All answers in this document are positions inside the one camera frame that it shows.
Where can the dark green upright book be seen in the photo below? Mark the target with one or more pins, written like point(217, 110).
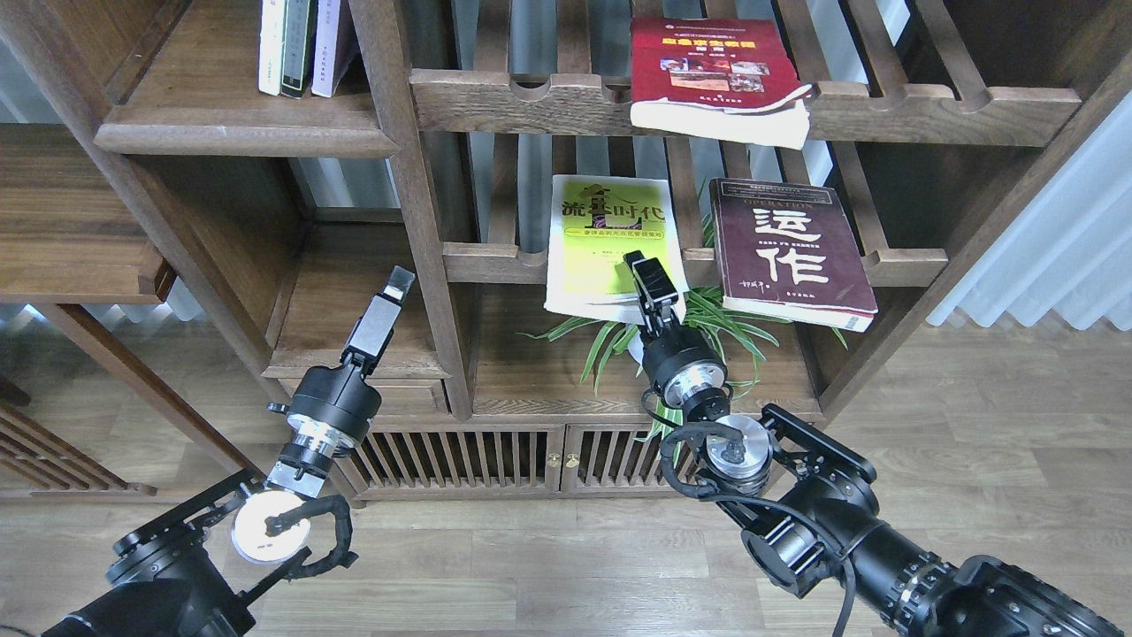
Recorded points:
point(301, 18)

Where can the dark wooden bookshelf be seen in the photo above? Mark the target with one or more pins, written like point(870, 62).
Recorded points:
point(282, 214)

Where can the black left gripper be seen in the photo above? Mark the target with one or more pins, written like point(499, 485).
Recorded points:
point(333, 407)

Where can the brass cabinet door knobs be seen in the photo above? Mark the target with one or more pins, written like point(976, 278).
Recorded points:
point(570, 460)

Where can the yellow green book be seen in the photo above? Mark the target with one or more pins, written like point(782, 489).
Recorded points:
point(595, 221)

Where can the dark maroon book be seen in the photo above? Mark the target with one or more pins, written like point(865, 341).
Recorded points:
point(787, 251)

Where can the green spider plant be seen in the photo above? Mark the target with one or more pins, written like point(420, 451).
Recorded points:
point(701, 308)

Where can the red book with photos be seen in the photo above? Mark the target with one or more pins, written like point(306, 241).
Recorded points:
point(725, 79)

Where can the white upright book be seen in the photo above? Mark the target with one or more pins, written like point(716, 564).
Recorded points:
point(273, 21)

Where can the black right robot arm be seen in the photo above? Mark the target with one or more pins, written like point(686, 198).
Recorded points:
point(805, 506)

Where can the lavender upright book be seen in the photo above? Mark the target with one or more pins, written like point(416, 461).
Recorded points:
point(335, 46)

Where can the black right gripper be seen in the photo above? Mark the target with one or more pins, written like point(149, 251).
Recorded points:
point(683, 369)

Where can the white plant pot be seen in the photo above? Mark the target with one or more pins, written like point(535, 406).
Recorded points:
point(636, 346)

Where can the white curtain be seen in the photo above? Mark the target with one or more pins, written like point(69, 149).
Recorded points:
point(1069, 252)

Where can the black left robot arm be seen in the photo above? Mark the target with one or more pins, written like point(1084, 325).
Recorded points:
point(164, 582)

